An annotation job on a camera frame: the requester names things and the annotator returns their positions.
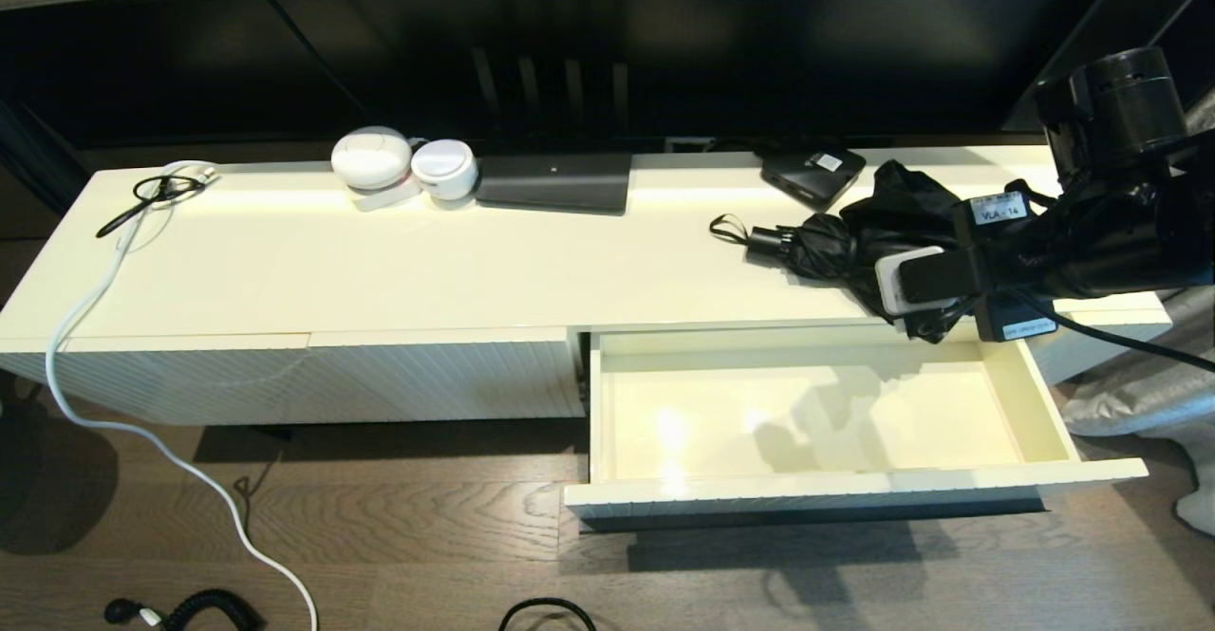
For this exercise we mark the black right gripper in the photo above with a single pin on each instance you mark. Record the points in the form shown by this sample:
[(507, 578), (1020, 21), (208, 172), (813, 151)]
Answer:
[(997, 242)]

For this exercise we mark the black folding umbrella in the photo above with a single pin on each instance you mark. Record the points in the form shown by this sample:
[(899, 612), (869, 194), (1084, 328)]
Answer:
[(835, 242)]

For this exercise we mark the white fluted drawer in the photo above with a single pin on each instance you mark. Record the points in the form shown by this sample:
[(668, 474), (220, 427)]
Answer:
[(807, 422)]

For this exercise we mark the white TV cabinet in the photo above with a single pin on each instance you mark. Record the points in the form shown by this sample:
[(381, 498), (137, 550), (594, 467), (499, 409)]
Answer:
[(380, 261)]

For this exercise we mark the small black labelled box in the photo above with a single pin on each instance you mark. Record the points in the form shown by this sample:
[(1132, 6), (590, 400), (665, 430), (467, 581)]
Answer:
[(807, 178)]

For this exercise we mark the grey pleated curtain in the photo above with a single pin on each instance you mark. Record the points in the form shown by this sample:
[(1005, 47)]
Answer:
[(1139, 394)]

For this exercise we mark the black television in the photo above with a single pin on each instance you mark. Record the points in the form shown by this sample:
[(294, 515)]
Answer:
[(759, 62)]

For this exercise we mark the white rounded floor object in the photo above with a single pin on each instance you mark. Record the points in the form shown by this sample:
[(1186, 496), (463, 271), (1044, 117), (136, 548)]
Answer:
[(1198, 512)]

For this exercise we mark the dark grey flat box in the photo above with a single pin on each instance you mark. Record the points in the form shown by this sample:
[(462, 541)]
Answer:
[(555, 181)]

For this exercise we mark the small white round device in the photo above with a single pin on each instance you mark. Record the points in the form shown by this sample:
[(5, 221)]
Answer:
[(444, 168)]

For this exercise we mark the large white round device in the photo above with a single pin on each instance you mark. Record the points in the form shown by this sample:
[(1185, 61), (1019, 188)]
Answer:
[(370, 158)]

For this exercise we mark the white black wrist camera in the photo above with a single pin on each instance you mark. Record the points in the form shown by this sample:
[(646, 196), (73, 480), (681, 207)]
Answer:
[(925, 280)]

